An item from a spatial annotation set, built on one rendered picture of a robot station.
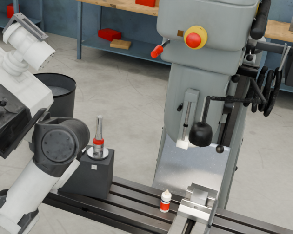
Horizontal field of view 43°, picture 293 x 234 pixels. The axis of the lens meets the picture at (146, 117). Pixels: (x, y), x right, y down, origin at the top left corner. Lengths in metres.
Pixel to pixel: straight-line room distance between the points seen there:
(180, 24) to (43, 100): 0.41
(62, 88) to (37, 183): 2.58
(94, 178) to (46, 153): 0.72
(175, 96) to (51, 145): 0.51
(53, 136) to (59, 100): 2.28
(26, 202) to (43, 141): 0.19
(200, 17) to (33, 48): 0.43
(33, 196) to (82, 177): 0.64
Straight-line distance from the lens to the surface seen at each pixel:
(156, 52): 1.04
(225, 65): 1.15
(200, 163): 1.86
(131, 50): 5.41
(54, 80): 3.57
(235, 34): 1.03
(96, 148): 1.57
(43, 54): 0.93
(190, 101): 1.21
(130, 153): 3.55
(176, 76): 1.24
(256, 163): 3.79
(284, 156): 4.03
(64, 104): 3.23
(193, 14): 1.03
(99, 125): 1.52
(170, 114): 1.30
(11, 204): 1.04
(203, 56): 1.15
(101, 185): 1.63
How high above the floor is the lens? 2.05
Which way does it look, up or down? 29 degrees down
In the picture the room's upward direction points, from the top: 7 degrees clockwise
